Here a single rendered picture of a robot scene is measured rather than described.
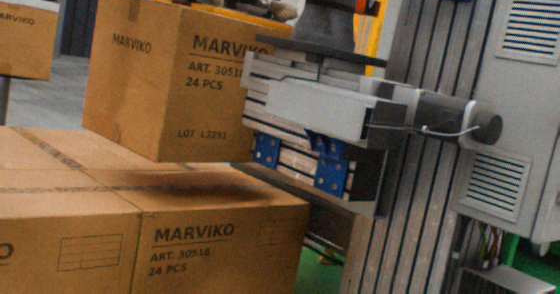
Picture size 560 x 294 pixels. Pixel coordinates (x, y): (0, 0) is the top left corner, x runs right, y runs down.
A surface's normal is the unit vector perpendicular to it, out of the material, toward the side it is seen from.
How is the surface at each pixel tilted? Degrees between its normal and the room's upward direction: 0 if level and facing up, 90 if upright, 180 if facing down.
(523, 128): 90
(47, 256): 90
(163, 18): 90
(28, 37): 90
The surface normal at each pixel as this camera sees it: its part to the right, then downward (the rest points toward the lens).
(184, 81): 0.76, 0.26
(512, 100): -0.68, -0.03
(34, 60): 0.47, 0.22
